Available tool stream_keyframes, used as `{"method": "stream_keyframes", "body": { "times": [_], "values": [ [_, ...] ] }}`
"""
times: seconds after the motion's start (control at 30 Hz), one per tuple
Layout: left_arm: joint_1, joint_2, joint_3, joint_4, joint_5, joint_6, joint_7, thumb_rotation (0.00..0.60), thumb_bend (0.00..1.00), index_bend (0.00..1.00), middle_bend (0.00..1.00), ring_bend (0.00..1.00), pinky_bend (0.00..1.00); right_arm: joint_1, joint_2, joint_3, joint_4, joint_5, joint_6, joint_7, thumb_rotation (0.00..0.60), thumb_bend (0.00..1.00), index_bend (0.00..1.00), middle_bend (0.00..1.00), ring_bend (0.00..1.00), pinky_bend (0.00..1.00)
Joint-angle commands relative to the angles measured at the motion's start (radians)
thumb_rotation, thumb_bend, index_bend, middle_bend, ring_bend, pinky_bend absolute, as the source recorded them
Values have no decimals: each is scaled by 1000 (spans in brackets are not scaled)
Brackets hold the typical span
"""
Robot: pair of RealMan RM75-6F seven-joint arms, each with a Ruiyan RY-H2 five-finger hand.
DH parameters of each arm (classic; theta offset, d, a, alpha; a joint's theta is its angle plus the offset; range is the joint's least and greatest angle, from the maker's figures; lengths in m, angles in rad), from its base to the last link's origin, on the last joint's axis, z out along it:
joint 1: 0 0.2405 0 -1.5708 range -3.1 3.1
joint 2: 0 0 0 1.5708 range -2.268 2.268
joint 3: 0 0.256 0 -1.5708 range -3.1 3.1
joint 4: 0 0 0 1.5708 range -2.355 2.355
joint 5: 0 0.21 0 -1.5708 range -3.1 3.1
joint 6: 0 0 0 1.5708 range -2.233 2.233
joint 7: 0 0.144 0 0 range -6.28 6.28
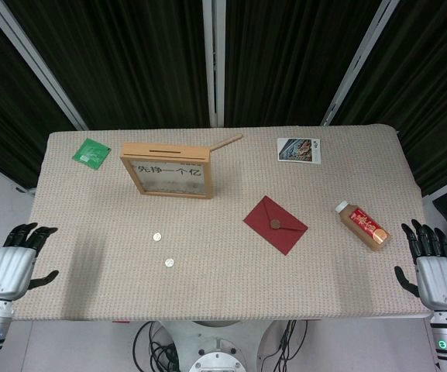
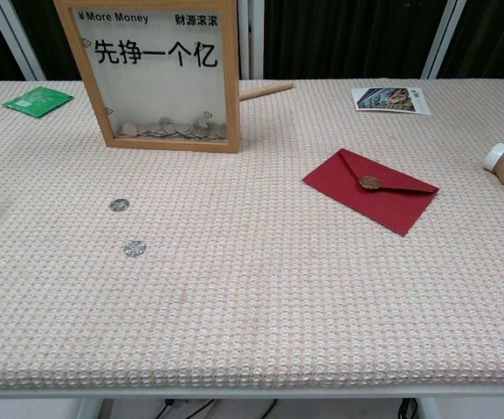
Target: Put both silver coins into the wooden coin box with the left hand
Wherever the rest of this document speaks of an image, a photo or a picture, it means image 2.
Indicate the silver coin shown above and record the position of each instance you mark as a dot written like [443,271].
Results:
[119,205]
[134,248]

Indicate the pile of silver coins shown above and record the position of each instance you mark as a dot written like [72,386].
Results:
[168,130]

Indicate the wooden frame coin bank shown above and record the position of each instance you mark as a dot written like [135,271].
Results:
[233,87]

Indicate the pink white woven tablecloth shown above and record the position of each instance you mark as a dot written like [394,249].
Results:
[243,288]

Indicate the wooden stick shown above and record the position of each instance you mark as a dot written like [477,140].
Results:
[267,90]

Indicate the red envelope with wax seal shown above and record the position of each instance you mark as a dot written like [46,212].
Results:
[382,205]

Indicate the photo postcard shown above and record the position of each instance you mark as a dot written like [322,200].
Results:
[387,99]

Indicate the green foil packet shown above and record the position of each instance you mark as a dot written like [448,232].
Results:
[37,101]

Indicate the white partition post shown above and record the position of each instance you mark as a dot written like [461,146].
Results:
[446,37]
[18,41]
[251,39]

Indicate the white table frame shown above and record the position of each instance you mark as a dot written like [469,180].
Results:
[251,393]

